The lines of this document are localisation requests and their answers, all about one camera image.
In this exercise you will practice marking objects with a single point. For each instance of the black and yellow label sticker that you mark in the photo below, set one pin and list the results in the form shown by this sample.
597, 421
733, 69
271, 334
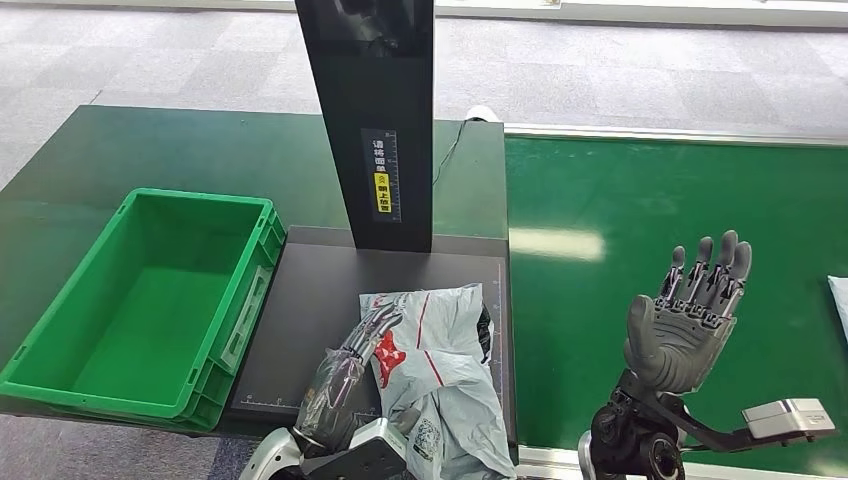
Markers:
381, 179

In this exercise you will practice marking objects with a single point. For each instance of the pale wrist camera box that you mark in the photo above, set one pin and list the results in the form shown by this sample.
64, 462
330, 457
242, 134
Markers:
788, 417
364, 454

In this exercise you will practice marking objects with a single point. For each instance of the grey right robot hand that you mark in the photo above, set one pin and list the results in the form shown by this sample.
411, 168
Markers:
676, 351

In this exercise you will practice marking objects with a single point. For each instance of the green conveyor belt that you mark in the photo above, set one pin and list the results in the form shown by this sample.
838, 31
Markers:
596, 199

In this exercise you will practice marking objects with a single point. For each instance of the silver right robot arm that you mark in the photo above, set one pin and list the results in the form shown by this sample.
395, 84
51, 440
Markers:
636, 437

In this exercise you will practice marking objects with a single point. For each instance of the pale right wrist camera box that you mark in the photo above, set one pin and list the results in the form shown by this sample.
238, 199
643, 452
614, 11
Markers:
788, 417

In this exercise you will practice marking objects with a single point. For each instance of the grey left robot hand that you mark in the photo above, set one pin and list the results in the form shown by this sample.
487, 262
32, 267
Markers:
331, 397

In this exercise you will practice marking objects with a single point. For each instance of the green plastic crate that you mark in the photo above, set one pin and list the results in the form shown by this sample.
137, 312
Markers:
139, 311

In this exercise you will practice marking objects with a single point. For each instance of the white package with red stripe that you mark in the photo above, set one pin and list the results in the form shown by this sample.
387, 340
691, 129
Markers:
840, 305

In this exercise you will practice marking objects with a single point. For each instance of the white conveyor roller end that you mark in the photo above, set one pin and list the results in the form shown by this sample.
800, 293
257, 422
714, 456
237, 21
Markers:
482, 114

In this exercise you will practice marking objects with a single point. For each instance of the grey package with red print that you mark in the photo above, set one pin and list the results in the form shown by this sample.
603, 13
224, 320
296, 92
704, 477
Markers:
450, 371

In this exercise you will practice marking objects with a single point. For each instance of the white conveyor frame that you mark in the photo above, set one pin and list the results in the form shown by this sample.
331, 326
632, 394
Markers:
662, 133

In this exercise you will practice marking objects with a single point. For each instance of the black inbound scanner machine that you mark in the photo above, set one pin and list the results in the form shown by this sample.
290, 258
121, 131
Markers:
318, 298

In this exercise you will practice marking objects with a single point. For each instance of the dark green table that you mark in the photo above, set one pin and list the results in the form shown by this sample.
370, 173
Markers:
199, 152

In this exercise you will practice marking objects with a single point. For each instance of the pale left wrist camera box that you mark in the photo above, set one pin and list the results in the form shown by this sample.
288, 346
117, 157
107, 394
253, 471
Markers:
364, 454

